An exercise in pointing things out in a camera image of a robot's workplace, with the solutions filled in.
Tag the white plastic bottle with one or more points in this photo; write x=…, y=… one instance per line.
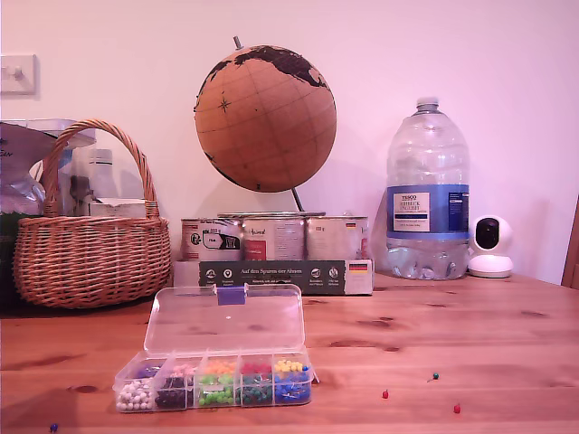
x=104, y=181

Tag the heap of orange pins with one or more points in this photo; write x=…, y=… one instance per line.
x=221, y=367

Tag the cork globe on metal stand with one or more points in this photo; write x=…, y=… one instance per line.
x=267, y=122

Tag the white carton box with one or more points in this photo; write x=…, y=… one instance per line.
x=117, y=208

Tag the clear plastic pin organizer box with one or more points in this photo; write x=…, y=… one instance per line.
x=226, y=316

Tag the heap of red pins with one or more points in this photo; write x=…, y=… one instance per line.
x=255, y=367

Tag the silver foil bag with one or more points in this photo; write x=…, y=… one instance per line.
x=18, y=172

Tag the dark green bag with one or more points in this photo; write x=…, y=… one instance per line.
x=6, y=271

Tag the cardboard tray with dark label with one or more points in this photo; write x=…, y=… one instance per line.
x=271, y=276

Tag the green round-head pin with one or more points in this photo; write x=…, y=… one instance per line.
x=435, y=375

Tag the blue round-head pin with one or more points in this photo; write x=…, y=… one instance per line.
x=54, y=427

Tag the heap of purple pins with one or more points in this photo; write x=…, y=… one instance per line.
x=147, y=371

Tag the clear plastic jar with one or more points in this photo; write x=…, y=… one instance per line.
x=81, y=163

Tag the heap of black pins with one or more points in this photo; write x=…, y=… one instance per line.
x=172, y=398

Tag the heap of white pins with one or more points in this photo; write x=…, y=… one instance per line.
x=133, y=398

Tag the small white round camera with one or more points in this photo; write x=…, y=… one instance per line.
x=490, y=267

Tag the heap of pink pins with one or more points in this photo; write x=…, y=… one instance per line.
x=185, y=368

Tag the heap of light green pins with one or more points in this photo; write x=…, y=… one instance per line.
x=217, y=398

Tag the heap of blue pins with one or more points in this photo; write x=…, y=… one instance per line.
x=289, y=391

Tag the large clear water bottle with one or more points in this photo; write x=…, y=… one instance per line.
x=427, y=149

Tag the white wall light switch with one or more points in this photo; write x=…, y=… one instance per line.
x=18, y=74

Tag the heap of yellow pins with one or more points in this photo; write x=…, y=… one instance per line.
x=287, y=365

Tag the heap of dark green pins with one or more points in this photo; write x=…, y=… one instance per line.
x=255, y=395

